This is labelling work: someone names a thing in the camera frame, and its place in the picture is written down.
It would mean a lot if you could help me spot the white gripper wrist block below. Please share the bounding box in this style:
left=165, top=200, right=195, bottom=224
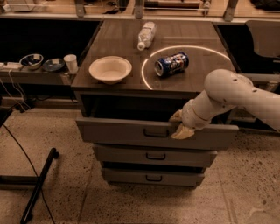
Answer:
left=169, top=99, right=211, bottom=140

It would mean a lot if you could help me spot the grey top drawer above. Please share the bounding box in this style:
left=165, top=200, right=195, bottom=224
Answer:
left=76, top=96, right=238, bottom=150

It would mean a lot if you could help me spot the grey drawer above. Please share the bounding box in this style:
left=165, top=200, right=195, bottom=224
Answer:
left=76, top=96, right=238, bottom=150
left=101, top=168, right=205, bottom=187
left=94, top=144, right=217, bottom=167

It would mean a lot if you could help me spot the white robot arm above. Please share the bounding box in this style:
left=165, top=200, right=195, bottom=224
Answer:
left=170, top=69, right=280, bottom=139

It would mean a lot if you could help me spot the grey middle drawer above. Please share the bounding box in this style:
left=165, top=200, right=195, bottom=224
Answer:
left=94, top=144, right=217, bottom=167

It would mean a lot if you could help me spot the dark wood drawer cabinet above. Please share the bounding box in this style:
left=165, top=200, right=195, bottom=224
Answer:
left=72, top=20, right=233, bottom=173

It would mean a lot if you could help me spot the grey bottom drawer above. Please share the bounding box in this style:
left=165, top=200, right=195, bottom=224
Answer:
left=101, top=168, right=205, bottom=187

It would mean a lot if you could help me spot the blue soda can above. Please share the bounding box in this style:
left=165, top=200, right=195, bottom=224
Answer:
left=154, top=52, right=189, bottom=77

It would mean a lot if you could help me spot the white paper bowl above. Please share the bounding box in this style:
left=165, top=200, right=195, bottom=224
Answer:
left=88, top=56, right=132, bottom=85

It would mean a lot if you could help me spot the clear plastic water bottle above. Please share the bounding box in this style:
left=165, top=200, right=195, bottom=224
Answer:
left=137, top=22, right=157, bottom=51

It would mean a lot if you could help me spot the white paper cup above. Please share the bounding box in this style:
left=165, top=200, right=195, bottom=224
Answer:
left=64, top=54, right=78, bottom=73

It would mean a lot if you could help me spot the dark blue bowl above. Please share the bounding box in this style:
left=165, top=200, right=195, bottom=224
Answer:
left=43, top=59, right=65, bottom=72

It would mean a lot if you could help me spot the metal bowl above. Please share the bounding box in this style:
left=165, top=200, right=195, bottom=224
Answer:
left=19, top=53, right=44, bottom=70

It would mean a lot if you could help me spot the grey side shelf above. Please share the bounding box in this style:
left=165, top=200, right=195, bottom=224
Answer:
left=0, top=70, right=74, bottom=86

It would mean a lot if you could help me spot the black stand leg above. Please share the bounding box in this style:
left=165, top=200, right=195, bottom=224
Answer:
left=0, top=148, right=59, bottom=224

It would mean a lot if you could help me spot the white power strip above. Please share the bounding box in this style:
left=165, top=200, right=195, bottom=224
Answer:
left=0, top=62, right=22, bottom=70

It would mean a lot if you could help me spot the black floor cable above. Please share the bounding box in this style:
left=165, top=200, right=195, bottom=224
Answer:
left=2, top=124, right=56, bottom=224

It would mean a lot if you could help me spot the white cable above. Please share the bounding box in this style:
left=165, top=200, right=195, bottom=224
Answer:
left=0, top=69, right=31, bottom=112

